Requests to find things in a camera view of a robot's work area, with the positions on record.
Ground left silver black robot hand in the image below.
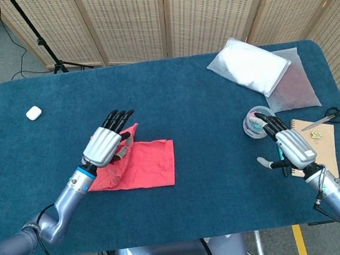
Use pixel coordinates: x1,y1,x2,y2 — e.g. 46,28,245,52
76,107,142,171

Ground black-handled scissors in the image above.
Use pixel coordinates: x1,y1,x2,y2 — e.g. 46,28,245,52
298,106,340,132

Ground white garment in plastic bag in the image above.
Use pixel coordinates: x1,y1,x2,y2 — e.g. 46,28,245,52
203,31,296,106

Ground dark red garment frosted bag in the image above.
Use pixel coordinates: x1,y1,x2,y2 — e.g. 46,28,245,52
259,45,322,115

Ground woven wooden folding screen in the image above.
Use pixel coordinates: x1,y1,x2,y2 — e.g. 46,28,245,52
0,0,340,255

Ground coral red T-shirt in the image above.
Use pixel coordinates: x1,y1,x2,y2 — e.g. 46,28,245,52
80,117,180,198

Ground white table leg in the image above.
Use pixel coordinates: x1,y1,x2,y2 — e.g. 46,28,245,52
253,230,267,255

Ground black tripod stand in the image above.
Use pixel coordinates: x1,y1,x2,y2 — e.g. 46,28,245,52
8,0,95,80

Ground clear round tub of clips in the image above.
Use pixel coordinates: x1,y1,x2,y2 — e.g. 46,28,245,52
239,102,280,142

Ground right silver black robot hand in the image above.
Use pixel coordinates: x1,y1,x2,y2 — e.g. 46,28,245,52
249,106,319,176

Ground blue carpet table mat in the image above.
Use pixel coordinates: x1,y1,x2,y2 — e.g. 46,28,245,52
0,34,340,255

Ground kraft spiral notebook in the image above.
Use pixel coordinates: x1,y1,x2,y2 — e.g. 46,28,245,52
287,113,340,188

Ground white earbuds case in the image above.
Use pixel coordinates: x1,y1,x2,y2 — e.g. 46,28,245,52
24,104,43,122

